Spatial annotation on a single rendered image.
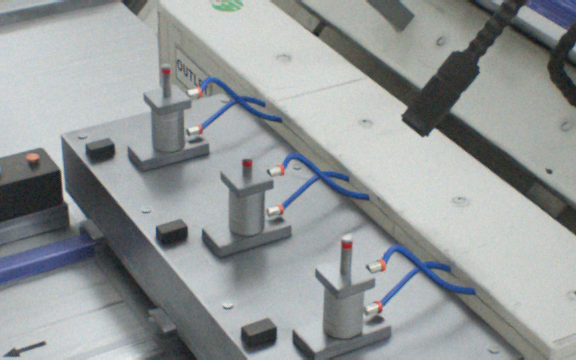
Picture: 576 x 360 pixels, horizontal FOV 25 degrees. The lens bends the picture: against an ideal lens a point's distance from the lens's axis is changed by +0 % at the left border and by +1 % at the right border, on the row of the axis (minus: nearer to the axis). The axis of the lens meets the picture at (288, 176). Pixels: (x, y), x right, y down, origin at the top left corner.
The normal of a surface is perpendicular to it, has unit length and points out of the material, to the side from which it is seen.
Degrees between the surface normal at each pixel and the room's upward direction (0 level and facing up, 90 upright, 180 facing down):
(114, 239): 134
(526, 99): 90
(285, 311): 44
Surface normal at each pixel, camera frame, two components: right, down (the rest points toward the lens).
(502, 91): -0.60, -0.41
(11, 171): 0.03, -0.84
